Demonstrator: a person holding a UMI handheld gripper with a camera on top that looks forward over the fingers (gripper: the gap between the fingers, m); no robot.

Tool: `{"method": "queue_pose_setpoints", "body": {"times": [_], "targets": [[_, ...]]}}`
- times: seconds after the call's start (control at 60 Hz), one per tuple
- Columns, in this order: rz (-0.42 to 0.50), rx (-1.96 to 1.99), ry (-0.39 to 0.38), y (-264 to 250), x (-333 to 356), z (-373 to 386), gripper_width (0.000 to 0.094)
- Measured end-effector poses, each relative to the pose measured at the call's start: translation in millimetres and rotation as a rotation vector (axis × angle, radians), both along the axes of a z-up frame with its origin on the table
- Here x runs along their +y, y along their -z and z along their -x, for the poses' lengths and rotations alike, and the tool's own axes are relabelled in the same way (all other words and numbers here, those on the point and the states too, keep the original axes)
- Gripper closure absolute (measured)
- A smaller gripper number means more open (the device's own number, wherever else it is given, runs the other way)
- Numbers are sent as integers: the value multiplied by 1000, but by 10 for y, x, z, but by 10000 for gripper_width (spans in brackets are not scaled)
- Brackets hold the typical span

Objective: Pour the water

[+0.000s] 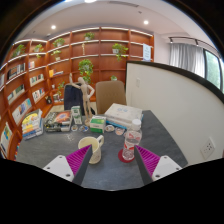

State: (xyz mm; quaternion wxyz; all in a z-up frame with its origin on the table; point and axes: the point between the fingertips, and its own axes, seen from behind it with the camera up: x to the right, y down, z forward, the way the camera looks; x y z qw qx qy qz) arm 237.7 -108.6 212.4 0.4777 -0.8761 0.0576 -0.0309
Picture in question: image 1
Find white wall power socket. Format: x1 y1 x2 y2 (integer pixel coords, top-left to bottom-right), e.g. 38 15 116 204
200 137 217 160

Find window with dark frame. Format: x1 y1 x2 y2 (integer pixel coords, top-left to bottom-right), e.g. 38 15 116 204
203 49 224 93

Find white paper notice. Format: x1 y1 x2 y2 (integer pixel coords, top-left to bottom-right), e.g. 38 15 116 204
142 43 153 62

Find stack of black books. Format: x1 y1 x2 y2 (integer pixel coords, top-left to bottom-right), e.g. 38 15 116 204
43 110 74 133

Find stack of flat white boxes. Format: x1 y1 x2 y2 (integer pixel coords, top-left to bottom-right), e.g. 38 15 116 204
104 102 144 130

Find cream ceramic mug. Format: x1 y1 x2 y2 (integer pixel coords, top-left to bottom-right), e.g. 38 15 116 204
77 134 105 165

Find orange wooden shelf unit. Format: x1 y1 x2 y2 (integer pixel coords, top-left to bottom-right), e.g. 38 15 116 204
0 26 155 161

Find tall green-white carton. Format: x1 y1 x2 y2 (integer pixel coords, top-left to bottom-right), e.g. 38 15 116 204
70 105 83 126

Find small green-white box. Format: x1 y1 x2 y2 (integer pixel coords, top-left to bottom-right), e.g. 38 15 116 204
89 115 108 134

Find flat round red coaster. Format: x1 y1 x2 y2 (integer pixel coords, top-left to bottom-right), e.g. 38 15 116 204
117 148 136 164

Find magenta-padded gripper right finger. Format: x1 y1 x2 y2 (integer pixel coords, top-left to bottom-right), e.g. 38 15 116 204
133 144 184 186

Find clear plastic water bottle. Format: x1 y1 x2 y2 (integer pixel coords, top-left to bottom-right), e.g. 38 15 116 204
121 118 143 162

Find round ceiling lights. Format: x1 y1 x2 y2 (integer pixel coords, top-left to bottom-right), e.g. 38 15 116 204
49 0 150 31

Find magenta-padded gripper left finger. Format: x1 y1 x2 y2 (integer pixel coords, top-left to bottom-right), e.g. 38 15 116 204
43 144 94 187

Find grey window curtain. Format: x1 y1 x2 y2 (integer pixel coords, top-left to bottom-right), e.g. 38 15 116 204
168 42 205 78

